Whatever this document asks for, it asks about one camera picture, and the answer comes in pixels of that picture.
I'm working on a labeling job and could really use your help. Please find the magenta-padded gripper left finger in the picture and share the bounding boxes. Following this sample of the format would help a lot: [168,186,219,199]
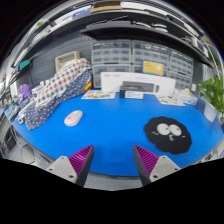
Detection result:
[45,143,96,188]

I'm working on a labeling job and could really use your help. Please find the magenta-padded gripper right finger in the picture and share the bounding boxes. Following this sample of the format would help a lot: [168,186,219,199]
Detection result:
[132,143,182,187]

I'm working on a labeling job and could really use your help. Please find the pink beige computer mouse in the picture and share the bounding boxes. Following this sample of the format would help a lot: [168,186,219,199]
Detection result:
[63,109,84,127]

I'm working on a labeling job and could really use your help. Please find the black fuzzy mouse pad with eyes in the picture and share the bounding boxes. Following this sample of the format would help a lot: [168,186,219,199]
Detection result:
[143,115,193,156]

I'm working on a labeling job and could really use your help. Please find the navy polka dot cloth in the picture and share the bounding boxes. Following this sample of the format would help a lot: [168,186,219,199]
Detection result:
[23,68,94,131]

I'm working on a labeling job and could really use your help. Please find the food sticker sheet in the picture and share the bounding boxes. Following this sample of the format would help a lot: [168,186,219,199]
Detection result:
[80,89,117,100]
[155,94,186,108]

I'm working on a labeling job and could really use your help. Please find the white blue tissue box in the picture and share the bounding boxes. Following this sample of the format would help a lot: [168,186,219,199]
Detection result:
[176,89,198,106]

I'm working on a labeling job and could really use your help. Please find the small dark box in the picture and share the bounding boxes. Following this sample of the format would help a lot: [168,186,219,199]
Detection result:
[119,84,145,100]

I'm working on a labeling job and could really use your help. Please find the yellow red toy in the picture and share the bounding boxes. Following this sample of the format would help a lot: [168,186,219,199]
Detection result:
[83,81,94,93]

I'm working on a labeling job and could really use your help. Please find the purple plush toy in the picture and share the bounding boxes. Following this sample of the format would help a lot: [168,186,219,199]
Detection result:
[18,83,33,101]

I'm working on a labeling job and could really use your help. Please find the red blue checkered cloth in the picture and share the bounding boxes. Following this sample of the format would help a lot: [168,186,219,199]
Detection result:
[34,58,93,108]

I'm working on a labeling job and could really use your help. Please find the clear plastic drawer cabinet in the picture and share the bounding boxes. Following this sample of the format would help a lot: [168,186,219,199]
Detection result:
[168,69,194,90]
[91,39,133,64]
[169,49,195,78]
[91,63,132,88]
[131,63,169,78]
[131,39,171,66]

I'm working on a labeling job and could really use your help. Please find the green potted plant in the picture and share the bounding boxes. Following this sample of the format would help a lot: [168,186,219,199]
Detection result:
[198,76,224,124]

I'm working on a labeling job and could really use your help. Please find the yellow card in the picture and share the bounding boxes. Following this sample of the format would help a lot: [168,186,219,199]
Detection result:
[142,59,165,77]

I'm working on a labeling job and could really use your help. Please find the white keyboard box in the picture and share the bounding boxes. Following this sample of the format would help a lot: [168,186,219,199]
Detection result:
[99,71,177,98]

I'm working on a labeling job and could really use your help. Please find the white wicker basket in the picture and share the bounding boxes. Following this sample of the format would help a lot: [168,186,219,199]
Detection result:
[54,50,82,73]

